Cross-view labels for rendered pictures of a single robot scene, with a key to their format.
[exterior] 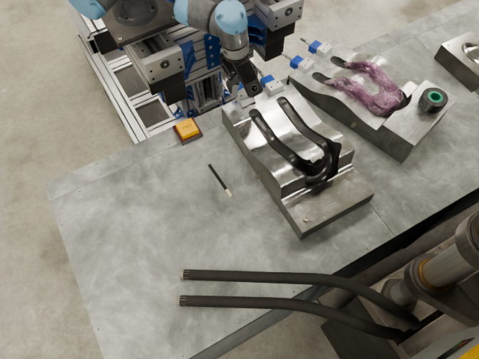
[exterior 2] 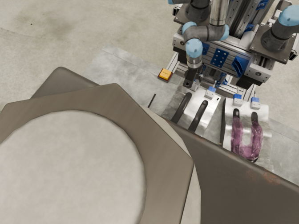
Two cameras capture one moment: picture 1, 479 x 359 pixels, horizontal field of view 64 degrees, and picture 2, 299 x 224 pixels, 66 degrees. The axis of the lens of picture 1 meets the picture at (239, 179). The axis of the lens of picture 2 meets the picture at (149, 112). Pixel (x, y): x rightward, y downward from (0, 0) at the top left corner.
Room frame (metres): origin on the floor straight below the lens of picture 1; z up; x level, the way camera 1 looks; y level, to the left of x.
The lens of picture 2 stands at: (0.23, -0.45, 2.14)
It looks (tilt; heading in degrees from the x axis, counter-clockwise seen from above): 67 degrees down; 55
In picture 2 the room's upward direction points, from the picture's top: 1 degrees clockwise
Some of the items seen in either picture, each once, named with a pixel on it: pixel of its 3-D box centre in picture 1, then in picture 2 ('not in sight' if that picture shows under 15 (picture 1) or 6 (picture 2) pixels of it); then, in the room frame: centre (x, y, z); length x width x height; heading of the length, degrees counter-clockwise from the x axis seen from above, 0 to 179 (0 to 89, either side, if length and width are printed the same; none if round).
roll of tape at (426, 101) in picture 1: (433, 100); not in sight; (0.80, -0.63, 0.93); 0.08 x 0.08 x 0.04
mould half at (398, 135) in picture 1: (366, 90); (245, 139); (0.90, -0.45, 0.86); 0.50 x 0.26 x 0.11; 45
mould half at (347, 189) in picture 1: (294, 149); (183, 122); (0.66, -0.18, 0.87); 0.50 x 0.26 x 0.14; 27
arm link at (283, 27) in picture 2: not in sight; (290, 21); (1.37, -0.11, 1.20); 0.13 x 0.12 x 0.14; 145
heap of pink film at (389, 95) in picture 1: (367, 82); (247, 136); (0.90, -0.45, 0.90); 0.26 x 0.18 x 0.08; 45
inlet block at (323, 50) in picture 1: (313, 46); (254, 99); (1.13, -0.30, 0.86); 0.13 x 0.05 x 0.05; 45
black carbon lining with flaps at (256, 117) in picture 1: (295, 134); (187, 118); (0.68, -0.18, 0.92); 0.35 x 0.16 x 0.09; 27
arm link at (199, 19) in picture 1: (200, 9); (194, 34); (0.86, 0.09, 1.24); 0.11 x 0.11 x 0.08; 62
